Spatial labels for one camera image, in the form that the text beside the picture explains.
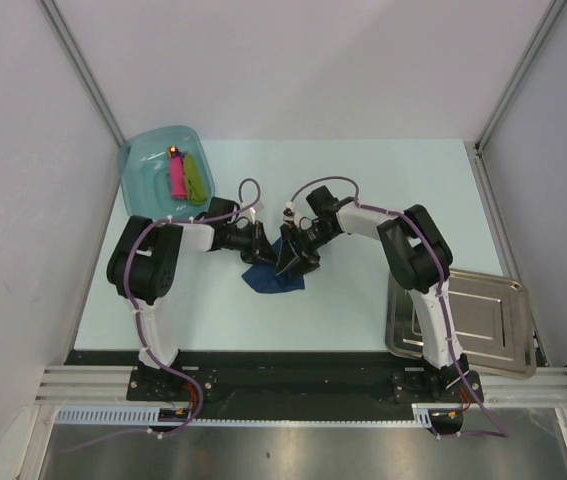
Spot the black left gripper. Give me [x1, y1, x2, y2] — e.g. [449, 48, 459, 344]
[222, 220, 279, 266]

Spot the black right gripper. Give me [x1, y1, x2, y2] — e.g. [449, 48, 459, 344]
[275, 222, 339, 281]

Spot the dark blue paper napkin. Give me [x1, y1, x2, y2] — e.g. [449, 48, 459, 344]
[242, 254, 305, 294]

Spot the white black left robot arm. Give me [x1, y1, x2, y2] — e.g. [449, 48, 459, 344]
[106, 197, 277, 400]

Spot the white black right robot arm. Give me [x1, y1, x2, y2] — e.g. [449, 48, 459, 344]
[275, 186, 467, 401]

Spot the green rolled napkin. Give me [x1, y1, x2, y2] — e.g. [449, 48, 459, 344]
[182, 153, 208, 206]

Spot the pink rolled napkin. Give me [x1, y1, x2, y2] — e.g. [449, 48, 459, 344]
[168, 156, 187, 200]

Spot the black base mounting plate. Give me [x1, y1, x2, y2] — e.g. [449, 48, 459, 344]
[66, 351, 483, 423]

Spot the translucent blue plastic bin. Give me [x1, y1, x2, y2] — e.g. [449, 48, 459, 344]
[117, 125, 215, 220]

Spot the stainless steel tray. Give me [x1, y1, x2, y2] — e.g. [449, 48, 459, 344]
[385, 269, 537, 379]

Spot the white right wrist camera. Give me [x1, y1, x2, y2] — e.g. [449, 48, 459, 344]
[283, 201, 303, 225]

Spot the light blue cable duct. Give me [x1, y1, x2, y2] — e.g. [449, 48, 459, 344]
[55, 405, 432, 428]

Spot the aluminium rail frame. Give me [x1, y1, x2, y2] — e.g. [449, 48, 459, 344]
[21, 140, 567, 479]

